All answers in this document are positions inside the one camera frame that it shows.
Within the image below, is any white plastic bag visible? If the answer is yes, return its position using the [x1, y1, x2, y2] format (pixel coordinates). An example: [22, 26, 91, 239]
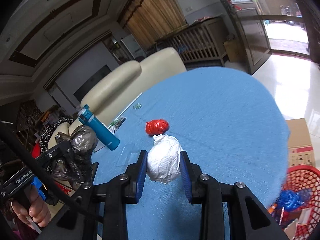
[147, 134, 183, 184]

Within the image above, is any red plastic bag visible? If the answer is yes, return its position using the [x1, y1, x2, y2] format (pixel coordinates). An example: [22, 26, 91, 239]
[145, 119, 169, 136]

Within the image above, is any black plastic bag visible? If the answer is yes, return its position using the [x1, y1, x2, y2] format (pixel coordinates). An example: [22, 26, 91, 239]
[52, 125, 98, 184]

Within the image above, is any teal thermos bottle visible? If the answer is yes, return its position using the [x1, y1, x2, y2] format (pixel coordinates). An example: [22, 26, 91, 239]
[78, 105, 120, 151]

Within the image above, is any blue plastic bag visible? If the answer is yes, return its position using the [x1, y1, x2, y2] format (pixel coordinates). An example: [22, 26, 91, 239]
[276, 189, 312, 212]

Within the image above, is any left hand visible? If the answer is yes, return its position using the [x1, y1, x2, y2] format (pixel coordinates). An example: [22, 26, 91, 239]
[11, 185, 51, 229]

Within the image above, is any black smartphone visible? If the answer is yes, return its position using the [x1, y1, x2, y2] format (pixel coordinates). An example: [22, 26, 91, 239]
[91, 162, 99, 184]

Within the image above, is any black white dotted garment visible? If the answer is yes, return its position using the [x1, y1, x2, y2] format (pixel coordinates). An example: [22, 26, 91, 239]
[39, 116, 74, 154]

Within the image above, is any blue table cloth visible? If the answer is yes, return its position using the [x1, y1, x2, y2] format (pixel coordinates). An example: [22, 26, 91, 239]
[91, 66, 291, 240]

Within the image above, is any green candy wrapper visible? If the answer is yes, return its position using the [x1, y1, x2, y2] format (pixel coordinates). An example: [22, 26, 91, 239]
[133, 103, 142, 109]

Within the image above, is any white drinking straw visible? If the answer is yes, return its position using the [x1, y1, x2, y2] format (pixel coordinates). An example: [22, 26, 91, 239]
[120, 91, 144, 119]

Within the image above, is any cream leather sofa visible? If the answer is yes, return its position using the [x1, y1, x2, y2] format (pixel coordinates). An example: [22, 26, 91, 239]
[46, 47, 188, 151]

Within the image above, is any brown cardboard box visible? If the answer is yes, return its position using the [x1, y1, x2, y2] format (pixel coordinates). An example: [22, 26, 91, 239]
[286, 118, 316, 167]

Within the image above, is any black television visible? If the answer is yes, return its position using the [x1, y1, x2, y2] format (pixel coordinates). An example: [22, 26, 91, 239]
[73, 64, 111, 102]

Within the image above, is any red plastic mesh basket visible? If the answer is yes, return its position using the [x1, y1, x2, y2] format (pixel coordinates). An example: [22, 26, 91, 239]
[268, 165, 320, 239]

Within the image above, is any small yellow cardboard box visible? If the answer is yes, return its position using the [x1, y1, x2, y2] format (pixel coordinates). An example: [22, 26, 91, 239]
[223, 38, 246, 63]

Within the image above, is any wooden slatted crib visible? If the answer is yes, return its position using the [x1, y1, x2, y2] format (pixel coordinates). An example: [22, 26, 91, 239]
[156, 16, 229, 66]

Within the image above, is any white air conditioner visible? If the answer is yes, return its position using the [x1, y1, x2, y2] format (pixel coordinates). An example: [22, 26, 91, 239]
[121, 34, 146, 62]

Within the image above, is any tan curtain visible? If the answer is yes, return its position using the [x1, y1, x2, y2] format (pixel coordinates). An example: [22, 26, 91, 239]
[118, 0, 186, 50]

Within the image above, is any brown wooden door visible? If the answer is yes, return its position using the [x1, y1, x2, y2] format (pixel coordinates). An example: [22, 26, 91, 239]
[220, 0, 272, 75]

